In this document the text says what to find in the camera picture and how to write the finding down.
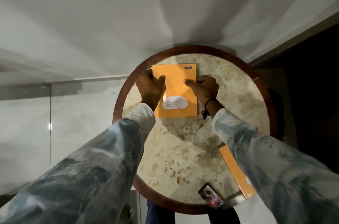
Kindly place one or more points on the person's left hand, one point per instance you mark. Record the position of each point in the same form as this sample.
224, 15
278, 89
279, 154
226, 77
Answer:
149, 91

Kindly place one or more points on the person's right hand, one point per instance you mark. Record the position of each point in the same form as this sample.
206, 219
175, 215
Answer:
205, 91

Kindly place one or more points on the person's left thumb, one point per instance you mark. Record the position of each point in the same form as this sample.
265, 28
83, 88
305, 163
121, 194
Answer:
160, 79

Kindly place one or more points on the person's right thumb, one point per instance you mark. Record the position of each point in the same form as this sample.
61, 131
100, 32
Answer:
191, 82

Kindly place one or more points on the orange notebook with white label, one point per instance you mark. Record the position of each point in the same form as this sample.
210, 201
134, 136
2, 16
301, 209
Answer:
176, 86

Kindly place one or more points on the person's left forearm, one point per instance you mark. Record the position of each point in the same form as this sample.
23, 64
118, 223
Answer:
87, 168

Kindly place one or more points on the person's right forearm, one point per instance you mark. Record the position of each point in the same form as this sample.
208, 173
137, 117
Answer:
270, 168

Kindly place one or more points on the black wrist band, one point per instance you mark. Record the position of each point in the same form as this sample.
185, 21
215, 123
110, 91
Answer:
209, 106

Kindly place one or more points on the round marble table wooden rim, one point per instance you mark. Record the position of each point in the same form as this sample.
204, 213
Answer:
185, 152

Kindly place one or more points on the small printed card packet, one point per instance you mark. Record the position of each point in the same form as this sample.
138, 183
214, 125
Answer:
210, 196

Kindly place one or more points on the person's blue trousers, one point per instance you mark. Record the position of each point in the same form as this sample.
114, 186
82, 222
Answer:
159, 214

